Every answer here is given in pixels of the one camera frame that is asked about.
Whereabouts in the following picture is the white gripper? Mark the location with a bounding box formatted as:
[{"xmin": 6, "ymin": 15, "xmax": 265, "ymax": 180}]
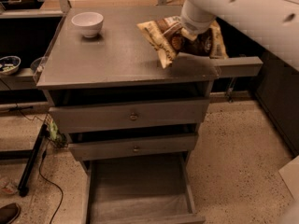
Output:
[{"xmin": 180, "ymin": 0, "xmax": 216, "ymax": 41}]

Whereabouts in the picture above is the brown chip bag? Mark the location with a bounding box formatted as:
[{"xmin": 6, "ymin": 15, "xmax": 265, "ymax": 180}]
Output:
[{"xmin": 137, "ymin": 16, "xmax": 228, "ymax": 68}]

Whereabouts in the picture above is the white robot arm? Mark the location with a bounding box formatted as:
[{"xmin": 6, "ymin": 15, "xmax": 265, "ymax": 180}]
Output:
[{"xmin": 181, "ymin": 0, "xmax": 299, "ymax": 70}]

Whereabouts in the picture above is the grey top drawer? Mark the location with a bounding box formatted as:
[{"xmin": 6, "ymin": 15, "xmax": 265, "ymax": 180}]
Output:
[{"xmin": 50, "ymin": 97, "xmax": 209, "ymax": 133}]

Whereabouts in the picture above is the grey drawer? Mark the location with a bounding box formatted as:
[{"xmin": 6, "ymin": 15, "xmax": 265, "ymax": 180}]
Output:
[
  {"xmin": 82, "ymin": 153, "xmax": 205, "ymax": 224},
  {"xmin": 50, "ymin": 97, "xmax": 209, "ymax": 133},
  {"xmin": 69, "ymin": 133, "xmax": 198, "ymax": 161}
]

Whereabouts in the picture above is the grey drawer cabinet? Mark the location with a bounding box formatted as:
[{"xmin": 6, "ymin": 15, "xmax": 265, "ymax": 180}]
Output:
[{"xmin": 36, "ymin": 5, "xmax": 220, "ymax": 224}]

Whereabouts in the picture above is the grey middle drawer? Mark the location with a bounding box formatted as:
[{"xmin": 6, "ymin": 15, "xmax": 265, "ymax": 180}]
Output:
[{"xmin": 69, "ymin": 133, "xmax": 198, "ymax": 161}]

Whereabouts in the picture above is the grey bottom drawer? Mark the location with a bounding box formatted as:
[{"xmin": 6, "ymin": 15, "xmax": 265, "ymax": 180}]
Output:
[{"xmin": 82, "ymin": 153, "xmax": 205, "ymax": 224}]

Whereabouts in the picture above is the white ceramic bowl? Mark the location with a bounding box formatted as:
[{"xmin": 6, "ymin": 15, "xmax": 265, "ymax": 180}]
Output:
[{"xmin": 71, "ymin": 12, "xmax": 104, "ymax": 37}]

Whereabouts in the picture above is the small clear bowl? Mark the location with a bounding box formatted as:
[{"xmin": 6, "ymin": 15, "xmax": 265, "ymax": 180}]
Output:
[{"xmin": 30, "ymin": 57, "xmax": 48, "ymax": 73}]

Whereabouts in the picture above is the green packaged item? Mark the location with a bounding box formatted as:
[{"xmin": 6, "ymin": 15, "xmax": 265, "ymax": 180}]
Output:
[{"xmin": 49, "ymin": 120, "xmax": 66, "ymax": 148}]

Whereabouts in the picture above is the white floor panel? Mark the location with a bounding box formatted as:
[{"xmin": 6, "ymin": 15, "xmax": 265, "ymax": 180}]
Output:
[{"xmin": 278, "ymin": 155, "xmax": 299, "ymax": 202}]

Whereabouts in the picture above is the blue patterned bowl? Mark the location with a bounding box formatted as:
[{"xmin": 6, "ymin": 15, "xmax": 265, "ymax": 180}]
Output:
[{"xmin": 0, "ymin": 56, "xmax": 21, "ymax": 76}]

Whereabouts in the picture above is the black metal stand leg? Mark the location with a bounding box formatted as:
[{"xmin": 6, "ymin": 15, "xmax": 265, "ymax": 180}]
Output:
[{"xmin": 18, "ymin": 124, "xmax": 47, "ymax": 197}]

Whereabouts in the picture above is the dark shoe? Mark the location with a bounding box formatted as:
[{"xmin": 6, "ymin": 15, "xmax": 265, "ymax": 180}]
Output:
[{"xmin": 0, "ymin": 203, "xmax": 21, "ymax": 224}]

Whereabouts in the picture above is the grey side rail beam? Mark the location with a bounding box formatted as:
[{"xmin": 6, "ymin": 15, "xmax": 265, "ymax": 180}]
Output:
[{"xmin": 213, "ymin": 57, "xmax": 263, "ymax": 78}]

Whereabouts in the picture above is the black floor cable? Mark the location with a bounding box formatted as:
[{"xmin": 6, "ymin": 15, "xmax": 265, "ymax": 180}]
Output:
[{"xmin": 38, "ymin": 149, "xmax": 64, "ymax": 224}]

